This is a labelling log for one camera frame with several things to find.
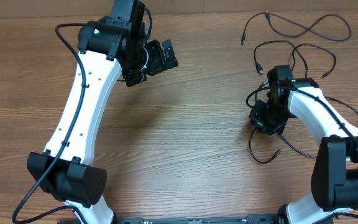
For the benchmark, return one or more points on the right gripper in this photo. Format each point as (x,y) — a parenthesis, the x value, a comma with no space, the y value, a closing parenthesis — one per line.
(263,121)

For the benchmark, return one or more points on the cardboard wall panel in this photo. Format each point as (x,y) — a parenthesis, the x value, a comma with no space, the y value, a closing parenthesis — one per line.
(65,8)

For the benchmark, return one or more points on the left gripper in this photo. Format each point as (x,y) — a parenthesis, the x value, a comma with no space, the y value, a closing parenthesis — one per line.
(158,61)

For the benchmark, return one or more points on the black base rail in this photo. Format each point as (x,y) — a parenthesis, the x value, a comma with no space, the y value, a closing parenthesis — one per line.
(194,221)

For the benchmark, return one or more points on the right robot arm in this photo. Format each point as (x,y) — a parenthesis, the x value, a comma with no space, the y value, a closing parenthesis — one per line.
(334,181)

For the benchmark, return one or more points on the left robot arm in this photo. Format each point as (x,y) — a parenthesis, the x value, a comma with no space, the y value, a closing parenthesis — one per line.
(115,48)

